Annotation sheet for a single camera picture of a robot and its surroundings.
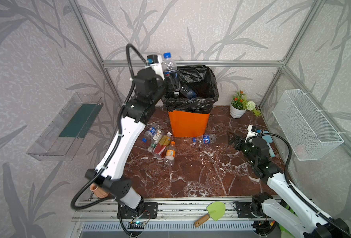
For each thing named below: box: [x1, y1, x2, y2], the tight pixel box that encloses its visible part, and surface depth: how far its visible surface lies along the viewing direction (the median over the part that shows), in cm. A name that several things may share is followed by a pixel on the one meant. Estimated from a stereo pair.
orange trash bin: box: [168, 110, 211, 138], surface depth 103 cm
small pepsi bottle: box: [192, 133, 218, 145], surface depth 101 cm
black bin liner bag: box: [161, 64, 219, 114], surface depth 83 cm
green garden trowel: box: [193, 201, 227, 228], surface depth 75 cm
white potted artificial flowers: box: [229, 89, 262, 119], surface depth 107 cm
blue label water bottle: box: [179, 84, 198, 99], surface depth 101 cm
